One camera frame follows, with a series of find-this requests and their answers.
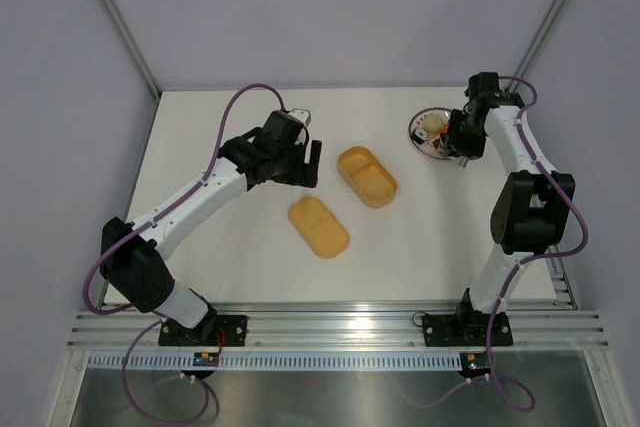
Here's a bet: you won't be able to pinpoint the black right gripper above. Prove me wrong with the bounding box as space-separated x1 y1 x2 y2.
441 109 486 163

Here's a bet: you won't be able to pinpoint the yellow lunch box base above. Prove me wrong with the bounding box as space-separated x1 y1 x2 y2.
337 146 398 209

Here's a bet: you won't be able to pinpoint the stainless steel food tongs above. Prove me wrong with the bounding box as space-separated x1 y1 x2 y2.
440 132 469 168

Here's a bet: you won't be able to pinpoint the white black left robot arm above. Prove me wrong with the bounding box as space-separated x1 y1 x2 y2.
99 109 322 346

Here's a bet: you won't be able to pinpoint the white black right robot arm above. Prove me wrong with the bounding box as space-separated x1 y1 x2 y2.
423 72 575 347

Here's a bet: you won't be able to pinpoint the yellow lunch box lid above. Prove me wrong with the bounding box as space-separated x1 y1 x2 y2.
288 196 350 259

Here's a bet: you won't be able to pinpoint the round beige bun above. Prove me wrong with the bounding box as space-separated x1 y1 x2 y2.
421 114 444 135

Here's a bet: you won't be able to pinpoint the white patterned round plate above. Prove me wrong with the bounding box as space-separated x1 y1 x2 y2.
407 107 452 161

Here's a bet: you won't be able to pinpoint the sushi roll with seaweed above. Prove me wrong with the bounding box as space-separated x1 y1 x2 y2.
412 128 427 144

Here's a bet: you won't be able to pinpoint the reflective metal front panel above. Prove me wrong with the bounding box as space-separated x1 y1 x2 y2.
71 352 606 426

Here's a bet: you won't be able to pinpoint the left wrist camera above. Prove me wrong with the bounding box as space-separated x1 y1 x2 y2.
289 109 312 127

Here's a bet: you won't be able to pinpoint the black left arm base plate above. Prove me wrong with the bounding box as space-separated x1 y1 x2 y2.
158 314 249 347

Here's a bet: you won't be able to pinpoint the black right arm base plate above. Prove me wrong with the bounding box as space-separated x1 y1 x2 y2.
421 313 514 348

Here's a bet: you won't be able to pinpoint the right aluminium corner post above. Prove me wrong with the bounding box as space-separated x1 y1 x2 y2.
512 0 571 79

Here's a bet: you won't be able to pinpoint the aluminium corner post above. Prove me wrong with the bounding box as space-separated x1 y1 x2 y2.
97 0 162 103
512 0 571 79

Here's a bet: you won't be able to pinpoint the slotted white cable duct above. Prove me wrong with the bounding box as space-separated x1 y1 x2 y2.
88 351 462 372

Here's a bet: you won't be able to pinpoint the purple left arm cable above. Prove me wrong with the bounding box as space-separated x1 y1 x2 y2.
82 82 294 421

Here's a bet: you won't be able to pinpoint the aluminium rail frame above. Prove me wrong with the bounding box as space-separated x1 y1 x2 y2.
66 302 609 351

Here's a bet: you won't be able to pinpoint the left aluminium corner post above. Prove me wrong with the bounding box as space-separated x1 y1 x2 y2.
97 0 162 103

